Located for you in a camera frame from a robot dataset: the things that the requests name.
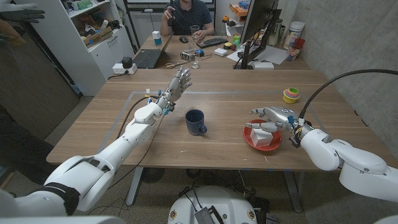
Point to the round black fan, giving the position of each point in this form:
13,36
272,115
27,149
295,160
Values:
152,175

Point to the clear drinking glass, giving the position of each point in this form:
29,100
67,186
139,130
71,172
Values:
195,32

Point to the person in dark shirt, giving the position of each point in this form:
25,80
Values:
186,15

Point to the small metal parts rack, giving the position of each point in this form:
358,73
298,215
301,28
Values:
187,56

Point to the white and blue box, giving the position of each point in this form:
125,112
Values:
156,37

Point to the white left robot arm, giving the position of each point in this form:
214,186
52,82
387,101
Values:
124,143

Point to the brown cardboard box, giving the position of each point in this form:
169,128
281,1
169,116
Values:
98,36

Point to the black power adapter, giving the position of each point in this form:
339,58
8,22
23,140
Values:
127,62

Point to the small white box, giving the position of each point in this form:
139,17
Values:
220,52

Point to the orange box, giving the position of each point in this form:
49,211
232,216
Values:
238,10

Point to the white paper sheets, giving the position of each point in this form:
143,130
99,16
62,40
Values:
273,54

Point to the black computer mouse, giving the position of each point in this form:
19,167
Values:
183,39

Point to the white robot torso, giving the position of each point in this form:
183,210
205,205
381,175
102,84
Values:
214,199

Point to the clear glass jar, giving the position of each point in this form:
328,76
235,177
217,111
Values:
195,63

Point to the white cube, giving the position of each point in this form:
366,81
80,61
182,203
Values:
261,138

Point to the dark teleoperation glove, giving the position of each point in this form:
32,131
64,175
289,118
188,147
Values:
25,15

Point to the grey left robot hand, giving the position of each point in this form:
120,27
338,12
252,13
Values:
174,88

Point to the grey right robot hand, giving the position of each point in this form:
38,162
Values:
280,115

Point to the black computer monitor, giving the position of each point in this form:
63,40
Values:
258,15

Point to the white shelf cabinet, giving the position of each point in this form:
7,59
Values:
93,62

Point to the white power strip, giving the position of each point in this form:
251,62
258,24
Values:
118,69

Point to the dark wooden panel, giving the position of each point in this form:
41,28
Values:
31,90

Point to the yellow and black disc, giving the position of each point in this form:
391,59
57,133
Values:
228,45

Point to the dark blue mug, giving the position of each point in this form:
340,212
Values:
194,123

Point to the black keyboard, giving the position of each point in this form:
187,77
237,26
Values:
211,42

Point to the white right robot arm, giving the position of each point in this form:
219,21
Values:
357,161

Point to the red bowl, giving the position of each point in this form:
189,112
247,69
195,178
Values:
276,141

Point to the yellow green tape roll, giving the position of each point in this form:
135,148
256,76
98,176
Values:
291,94

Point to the black laptop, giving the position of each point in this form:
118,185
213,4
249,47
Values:
147,58

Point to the grey table leg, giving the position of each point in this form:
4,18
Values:
135,186
293,191

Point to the white canister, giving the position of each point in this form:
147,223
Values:
293,32

